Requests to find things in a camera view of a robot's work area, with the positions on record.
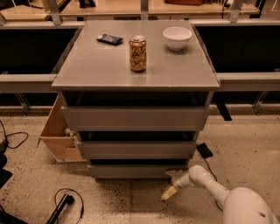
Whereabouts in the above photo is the grey top drawer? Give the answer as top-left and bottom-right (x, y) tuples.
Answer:
(61, 106), (209, 131)

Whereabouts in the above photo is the white ceramic bowl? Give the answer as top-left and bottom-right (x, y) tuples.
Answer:
(163, 27), (193, 51)

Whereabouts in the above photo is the dark equipment at left edge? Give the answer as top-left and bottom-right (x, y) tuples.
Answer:
(0, 139), (14, 224)

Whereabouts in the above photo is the grey bottom drawer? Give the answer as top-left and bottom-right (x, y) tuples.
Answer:
(88, 158), (188, 179)

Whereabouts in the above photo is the grey drawer cabinet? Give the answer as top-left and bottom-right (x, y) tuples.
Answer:
(52, 20), (220, 179)

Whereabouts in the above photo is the black power adapter with cable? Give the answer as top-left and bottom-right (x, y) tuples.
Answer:
(196, 142), (224, 213)

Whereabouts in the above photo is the dark blue snack packet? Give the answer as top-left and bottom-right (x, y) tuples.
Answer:
(96, 34), (123, 46)

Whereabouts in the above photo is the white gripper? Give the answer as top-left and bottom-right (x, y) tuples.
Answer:
(161, 170), (193, 200)

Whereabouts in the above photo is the open cardboard box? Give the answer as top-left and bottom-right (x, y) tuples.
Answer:
(39, 97), (84, 162)

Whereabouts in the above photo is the grey middle drawer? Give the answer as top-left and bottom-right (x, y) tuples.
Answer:
(78, 141), (196, 159)

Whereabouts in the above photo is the black cable left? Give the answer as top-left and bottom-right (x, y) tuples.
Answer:
(0, 119), (30, 150)

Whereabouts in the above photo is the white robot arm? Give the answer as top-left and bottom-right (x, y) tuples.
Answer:
(161, 164), (279, 224)

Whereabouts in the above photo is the grey drawer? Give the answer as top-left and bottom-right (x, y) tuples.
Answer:
(61, 106), (209, 131)
(88, 158), (188, 179)
(78, 141), (196, 159)

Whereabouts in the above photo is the black stand with cable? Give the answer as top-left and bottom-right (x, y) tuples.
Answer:
(46, 188), (85, 224)

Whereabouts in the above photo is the patterned drink can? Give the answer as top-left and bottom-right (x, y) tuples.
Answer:
(129, 36), (147, 72)

